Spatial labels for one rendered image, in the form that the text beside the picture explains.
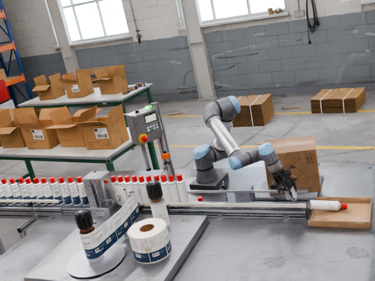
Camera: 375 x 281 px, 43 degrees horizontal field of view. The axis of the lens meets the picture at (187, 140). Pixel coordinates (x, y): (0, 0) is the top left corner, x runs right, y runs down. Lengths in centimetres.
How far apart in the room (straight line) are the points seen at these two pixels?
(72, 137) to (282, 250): 305
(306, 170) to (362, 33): 510
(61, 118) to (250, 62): 417
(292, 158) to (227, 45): 583
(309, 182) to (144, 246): 106
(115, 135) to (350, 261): 284
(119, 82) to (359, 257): 535
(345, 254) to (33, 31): 975
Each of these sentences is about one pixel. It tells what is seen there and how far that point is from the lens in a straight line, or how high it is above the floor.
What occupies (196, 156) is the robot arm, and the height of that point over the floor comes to 107.
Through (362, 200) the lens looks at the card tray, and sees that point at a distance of 277.
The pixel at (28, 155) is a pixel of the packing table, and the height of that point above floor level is 78.
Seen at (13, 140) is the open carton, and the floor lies 86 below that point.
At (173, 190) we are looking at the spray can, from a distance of 285.
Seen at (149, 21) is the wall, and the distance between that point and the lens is 921.
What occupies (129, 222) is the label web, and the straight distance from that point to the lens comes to 273.
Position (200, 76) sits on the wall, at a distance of 883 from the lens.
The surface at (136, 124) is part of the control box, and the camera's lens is 281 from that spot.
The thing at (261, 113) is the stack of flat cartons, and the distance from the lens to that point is 675.
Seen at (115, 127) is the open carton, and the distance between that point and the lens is 459.
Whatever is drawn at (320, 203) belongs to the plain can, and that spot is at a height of 90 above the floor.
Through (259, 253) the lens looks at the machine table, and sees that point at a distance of 243.
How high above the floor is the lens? 216
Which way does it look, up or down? 19 degrees down
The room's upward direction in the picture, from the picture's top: 12 degrees counter-clockwise
